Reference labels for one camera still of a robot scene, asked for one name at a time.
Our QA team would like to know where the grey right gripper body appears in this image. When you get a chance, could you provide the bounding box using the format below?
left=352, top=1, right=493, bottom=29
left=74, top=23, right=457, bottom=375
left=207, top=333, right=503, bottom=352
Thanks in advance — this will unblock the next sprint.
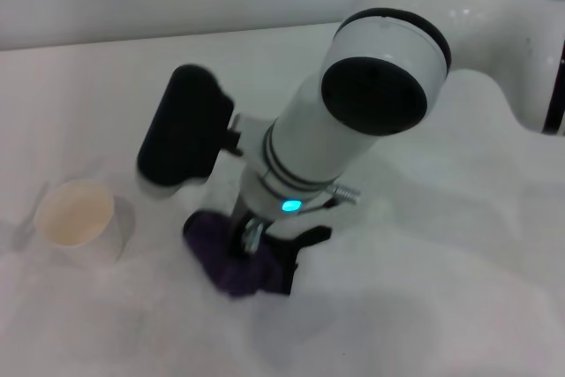
left=228, top=191, right=284, bottom=260

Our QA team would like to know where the purple rag with black edge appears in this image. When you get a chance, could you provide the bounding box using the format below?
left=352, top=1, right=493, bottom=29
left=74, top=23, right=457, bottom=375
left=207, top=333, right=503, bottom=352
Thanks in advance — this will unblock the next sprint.
left=183, top=211, right=289, bottom=301

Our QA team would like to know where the white paper cup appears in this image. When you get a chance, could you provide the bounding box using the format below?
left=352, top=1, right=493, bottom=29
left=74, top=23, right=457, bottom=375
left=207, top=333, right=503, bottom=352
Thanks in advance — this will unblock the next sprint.
left=34, top=178, right=136, bottom=264

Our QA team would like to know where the silver ring cable connector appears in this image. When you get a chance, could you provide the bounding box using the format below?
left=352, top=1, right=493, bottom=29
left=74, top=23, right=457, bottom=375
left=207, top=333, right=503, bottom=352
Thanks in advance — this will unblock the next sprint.
left=241, top=216, right=267, bottom=257

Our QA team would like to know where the silver threaded cable connector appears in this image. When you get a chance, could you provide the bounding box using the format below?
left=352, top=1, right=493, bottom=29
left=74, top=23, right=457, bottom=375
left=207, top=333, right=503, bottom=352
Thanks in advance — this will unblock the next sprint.
left=327, top=184, right=362, bottom=207

